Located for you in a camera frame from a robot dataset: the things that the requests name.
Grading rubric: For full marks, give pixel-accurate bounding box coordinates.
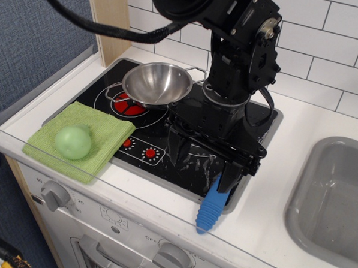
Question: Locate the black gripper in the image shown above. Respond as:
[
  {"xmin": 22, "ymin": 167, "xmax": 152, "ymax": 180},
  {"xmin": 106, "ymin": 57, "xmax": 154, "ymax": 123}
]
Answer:
[{"xmin": 166, "ymin": 98, "xmax": 269, "ymax": 194}]

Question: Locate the green round toy fruit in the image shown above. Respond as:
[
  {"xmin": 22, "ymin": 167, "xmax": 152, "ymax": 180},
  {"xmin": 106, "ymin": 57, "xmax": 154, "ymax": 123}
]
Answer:
[{"xmin": 55, "ymin": 124, "xmax": 92, "ymax": 160}]

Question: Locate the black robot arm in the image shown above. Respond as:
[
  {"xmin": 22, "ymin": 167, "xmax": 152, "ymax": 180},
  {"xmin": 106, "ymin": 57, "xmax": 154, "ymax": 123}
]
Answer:
[{"xmin": 152, "ymin": 0, "xmax": 282, "ymax": 193}]

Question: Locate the yellow black object bottom left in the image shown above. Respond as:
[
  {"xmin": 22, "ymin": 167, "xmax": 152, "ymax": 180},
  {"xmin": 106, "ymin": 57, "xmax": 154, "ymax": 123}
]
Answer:
[{"xmin": 0, "ymin": 233, "xmax": 33, "ymax": 268}]

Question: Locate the black toy stovetop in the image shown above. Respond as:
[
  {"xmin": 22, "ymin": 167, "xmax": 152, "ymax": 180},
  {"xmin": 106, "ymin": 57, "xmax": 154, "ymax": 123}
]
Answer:
[{"xmin": 38, "ymin": 53, "xmax": 287, "ymax": 217}]

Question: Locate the stainless steel bowl pan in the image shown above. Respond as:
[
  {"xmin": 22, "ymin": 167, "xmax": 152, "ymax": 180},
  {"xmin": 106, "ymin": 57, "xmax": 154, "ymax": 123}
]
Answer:
[{"xmin": 105, "ymin": 62, "xmax": 207, "ymax": 110}]

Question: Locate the green folded microfiber cloth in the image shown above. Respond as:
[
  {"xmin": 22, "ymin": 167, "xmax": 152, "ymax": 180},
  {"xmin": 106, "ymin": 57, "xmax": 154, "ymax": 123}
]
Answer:
[{"xmin": 23, "ymin": 101, "xmax": 136, "ymax": 185}]

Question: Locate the grey right oven knob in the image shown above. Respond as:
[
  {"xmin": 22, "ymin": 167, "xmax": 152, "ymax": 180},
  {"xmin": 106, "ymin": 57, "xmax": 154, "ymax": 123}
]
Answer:
[{"xmin": 152, "ymin": 243, "xmax": 191, "ymax": 268}]

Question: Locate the grey oven knob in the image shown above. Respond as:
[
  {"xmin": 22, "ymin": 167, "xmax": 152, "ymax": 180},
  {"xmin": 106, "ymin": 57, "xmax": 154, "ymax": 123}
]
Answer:
[
  {"xmin": 41, "ymin": 180, "xmax": 71, "ymax": 212},
  {"xmin": 152, "ymin": 243, "xmax": 191, "ymax": 268}
]

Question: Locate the grey sink basin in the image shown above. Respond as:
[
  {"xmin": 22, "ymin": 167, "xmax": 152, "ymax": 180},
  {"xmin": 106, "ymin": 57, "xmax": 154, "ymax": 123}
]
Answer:
[{"xmin": 285, "ymin": 137, "xmax": 358, "ymax": 268}]

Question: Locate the grey left oven knob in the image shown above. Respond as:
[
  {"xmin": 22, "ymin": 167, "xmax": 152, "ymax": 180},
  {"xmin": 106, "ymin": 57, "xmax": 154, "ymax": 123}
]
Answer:
[{"xmin": 41, "ymin": 180, "xmax": 71, "ymax": 212}]

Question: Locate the clear acrylic front guard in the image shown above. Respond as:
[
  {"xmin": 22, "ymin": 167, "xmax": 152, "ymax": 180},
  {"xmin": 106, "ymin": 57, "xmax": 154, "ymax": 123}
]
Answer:
[{"xmin": 0, "ymin": 130, "xmax": 276, "ymax": 268}]

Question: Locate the blue handled metal spoon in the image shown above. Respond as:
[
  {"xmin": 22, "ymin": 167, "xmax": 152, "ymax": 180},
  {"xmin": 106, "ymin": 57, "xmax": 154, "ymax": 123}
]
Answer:
[{"xmin": 195, "ymin": 174, "xmax": 229, "ymax": 235}]

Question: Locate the grey oven door handle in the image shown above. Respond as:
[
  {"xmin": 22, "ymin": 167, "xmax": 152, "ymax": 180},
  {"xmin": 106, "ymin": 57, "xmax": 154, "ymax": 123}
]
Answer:
[{"xmin": 77, "ymin": 235, "xmax": 144, "ymax": 268}]

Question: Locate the black sleeved cable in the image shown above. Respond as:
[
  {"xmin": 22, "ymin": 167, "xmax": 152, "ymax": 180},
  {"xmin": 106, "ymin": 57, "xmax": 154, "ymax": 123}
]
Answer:
[{"xmin": 32, "ymin": 0, "xmax": 186, "ymax": 46}]

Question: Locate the light wooden side post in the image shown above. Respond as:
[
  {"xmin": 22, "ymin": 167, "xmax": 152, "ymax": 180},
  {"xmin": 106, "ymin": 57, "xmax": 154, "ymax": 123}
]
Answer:
[{"xmin": 89, "ymin": 0, "xmax": 131, "ymax": 68}]

